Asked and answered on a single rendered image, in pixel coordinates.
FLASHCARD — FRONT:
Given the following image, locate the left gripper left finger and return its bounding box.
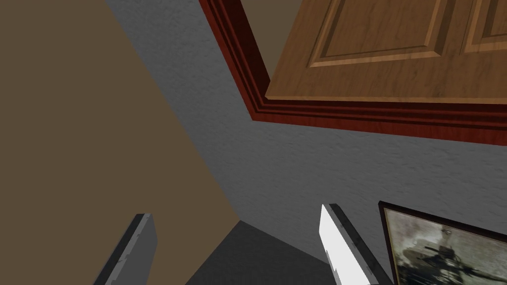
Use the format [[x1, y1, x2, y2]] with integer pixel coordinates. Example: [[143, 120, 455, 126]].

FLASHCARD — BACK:
[[93, 213, 158, 285]]

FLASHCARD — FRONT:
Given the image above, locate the dark framed grey picture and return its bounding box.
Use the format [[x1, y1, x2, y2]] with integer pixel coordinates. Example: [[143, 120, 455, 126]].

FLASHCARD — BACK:
[[378, 200, 507, 285]]

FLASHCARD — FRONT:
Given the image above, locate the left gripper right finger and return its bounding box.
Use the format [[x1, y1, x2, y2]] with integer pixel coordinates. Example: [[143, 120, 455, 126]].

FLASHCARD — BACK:
[[319, 203, 393, 285]]

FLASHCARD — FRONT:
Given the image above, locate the brown panelled wooden door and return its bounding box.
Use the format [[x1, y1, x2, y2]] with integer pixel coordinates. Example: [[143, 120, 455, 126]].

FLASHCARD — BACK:
[[264, 0, 507, 105]]

